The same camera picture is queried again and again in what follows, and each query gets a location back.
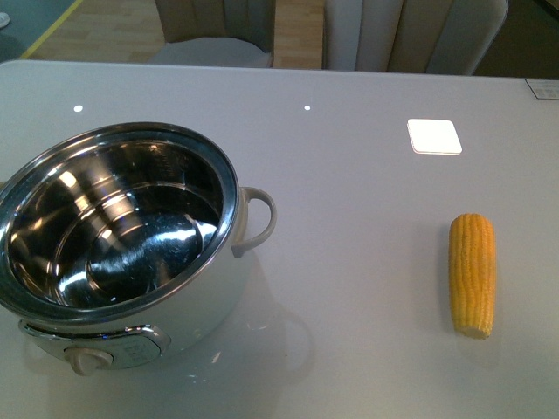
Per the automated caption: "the beige chair left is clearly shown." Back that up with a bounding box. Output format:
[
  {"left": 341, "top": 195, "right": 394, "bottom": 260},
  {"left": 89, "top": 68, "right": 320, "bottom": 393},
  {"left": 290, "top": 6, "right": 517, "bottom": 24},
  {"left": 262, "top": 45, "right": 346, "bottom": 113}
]
[{"left": 149, "top": 0, "right": 276, "bottom": 68}]

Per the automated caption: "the beige chair centre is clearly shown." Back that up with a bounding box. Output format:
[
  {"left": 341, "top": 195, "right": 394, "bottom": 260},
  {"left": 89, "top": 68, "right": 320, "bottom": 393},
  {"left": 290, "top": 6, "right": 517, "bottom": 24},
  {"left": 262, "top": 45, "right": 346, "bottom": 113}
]
[{"left": 322, "top": 0, "right": 508, "bottom": 76}]

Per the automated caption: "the yellow corn cob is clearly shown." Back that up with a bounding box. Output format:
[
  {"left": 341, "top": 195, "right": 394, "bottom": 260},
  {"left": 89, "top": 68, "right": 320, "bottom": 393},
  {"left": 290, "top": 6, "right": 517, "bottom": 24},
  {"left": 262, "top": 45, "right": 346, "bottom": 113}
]
[{"left": 448, "top": 213, "right": 496, "bottom": 340}]

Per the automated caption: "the beige chair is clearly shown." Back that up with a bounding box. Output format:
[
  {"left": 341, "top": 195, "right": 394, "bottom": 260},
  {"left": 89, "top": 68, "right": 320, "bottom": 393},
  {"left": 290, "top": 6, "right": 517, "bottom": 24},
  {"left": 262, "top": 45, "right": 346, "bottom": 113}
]
[
  {"left": 322, "top": 0, "right": 508, "bottom": 76},
  {"left": 149, "top": 0, "right": 276, "bottom": 68}
]

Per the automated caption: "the white electric cooking pot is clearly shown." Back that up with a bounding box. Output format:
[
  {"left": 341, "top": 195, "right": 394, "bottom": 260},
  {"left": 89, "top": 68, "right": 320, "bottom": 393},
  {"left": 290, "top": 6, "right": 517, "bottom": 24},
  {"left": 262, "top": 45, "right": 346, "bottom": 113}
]
[{"left": 1, "top": 122, "right": 277, "bottom": 375}]

